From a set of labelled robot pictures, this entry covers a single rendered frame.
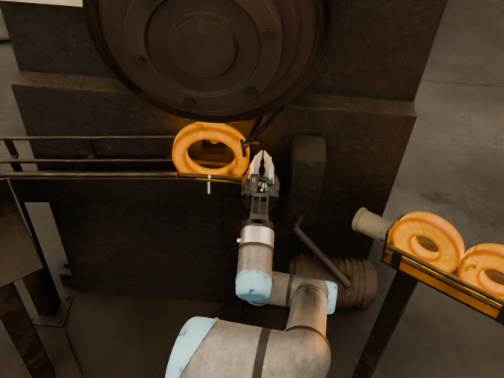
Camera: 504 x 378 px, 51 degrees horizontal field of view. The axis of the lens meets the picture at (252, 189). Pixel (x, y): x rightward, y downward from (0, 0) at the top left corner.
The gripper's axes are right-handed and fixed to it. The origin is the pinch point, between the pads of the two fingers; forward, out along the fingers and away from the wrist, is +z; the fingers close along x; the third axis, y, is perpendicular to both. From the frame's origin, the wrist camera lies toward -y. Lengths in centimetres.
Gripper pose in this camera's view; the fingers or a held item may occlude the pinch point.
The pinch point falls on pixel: (262, 157)
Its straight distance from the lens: 128.5
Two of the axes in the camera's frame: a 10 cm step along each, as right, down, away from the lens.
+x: -10.0, -0.8, 0.0
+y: 0.3, -4.5, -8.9
